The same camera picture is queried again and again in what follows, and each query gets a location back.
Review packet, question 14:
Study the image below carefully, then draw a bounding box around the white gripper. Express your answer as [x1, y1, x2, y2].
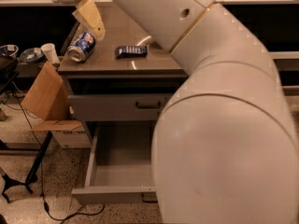
[58, 0, 106, 41]

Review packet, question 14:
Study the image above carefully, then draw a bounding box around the blue pepsi can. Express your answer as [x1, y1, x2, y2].
[67, 33, 96, 63]

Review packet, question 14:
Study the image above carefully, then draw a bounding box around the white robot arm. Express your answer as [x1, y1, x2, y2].
[113, 0, 299, 224]

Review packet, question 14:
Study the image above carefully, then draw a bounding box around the grey drawer cabinet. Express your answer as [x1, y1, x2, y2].
[57, 2, 189, 142]

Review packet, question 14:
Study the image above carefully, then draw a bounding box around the white paper cup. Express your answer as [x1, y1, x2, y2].
[41, 43, 60, 64]

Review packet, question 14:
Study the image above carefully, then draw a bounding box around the dark blue snack packet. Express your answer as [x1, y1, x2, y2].
[115, 46, 148, 59]

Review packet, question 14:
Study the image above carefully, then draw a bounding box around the blue plate with food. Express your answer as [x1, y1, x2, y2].
[20, 48, 44, 63]

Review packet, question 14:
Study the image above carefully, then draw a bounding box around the blue bowl at left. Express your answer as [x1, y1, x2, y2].
[0, 45, 19, 59]

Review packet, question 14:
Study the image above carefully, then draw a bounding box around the brown cardboard box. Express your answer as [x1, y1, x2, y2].
[21, 62, 91, 148]

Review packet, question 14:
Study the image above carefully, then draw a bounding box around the black stand leg left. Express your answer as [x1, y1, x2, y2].
[25, 132, 52, 185]

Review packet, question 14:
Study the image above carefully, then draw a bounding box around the black tripod foot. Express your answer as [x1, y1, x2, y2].
[0, 167, 33, 203]

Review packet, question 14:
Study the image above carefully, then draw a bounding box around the black floor cable left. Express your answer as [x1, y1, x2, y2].
[0, 91, 107, 222]

